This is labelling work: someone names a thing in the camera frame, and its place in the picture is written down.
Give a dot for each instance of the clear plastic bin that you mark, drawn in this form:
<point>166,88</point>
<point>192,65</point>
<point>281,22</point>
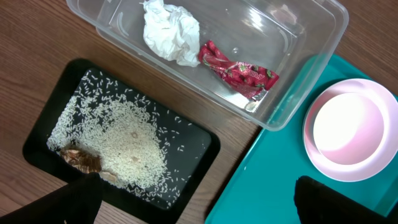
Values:
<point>294,38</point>

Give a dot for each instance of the black tray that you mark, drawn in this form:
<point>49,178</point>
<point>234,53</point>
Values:
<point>189,148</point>

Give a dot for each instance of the red snack wrapper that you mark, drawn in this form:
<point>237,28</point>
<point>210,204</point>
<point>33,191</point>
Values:
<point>247,79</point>

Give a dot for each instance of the pink small bowl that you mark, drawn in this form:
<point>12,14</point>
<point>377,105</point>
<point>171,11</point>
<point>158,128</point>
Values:
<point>348,128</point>

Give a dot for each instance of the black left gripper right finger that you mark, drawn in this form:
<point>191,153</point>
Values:
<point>318,204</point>

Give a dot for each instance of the rice pile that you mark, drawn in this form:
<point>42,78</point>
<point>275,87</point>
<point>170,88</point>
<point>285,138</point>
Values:
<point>118,131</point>

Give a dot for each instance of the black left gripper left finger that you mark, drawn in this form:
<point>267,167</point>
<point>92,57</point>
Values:
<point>76,202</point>

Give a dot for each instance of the white tissue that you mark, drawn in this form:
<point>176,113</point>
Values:
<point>171,32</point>

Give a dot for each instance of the brown food piece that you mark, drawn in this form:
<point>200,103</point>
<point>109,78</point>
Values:
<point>81,160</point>

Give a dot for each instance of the pink plate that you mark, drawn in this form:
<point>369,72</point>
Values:
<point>383,155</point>

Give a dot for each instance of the teal plastic tray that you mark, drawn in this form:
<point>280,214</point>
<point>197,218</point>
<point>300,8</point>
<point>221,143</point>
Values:
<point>262,188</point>

